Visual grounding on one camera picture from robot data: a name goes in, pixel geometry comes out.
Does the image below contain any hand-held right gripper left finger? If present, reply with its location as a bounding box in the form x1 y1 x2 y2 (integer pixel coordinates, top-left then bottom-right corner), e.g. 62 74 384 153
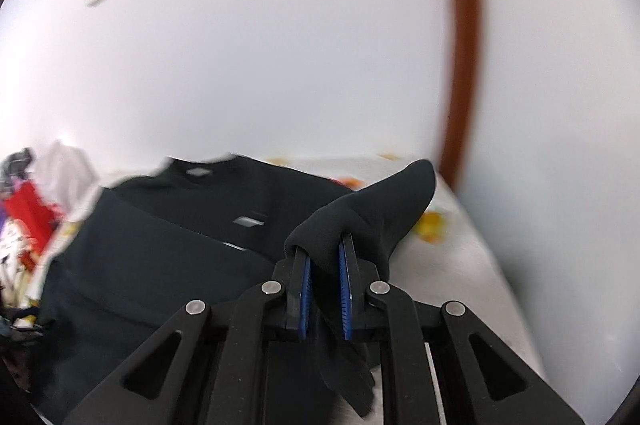
62 247 316 425

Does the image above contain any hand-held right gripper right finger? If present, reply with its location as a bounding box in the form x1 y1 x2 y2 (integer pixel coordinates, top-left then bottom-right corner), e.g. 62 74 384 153
337 232 586 425

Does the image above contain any black sweatshirt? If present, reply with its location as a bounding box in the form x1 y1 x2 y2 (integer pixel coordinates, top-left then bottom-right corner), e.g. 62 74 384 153
30 155 438 425

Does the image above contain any fruit print bed sheet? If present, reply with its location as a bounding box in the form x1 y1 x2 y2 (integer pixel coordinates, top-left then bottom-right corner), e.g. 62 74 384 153
25 152 551 406

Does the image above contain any white plastic bag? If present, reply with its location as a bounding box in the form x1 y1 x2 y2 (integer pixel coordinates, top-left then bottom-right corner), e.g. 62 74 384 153
32 140 102 217

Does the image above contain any red cardboard box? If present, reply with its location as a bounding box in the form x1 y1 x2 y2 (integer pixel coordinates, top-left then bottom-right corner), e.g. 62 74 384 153
2 181 67 267

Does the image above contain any black and white printed cloth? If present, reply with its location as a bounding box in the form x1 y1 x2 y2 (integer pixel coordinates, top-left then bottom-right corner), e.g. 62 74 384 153
0 217 51 306

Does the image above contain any brown wooden door frame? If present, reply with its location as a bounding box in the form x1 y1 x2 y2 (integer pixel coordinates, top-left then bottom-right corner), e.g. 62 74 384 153
436 0 487 192

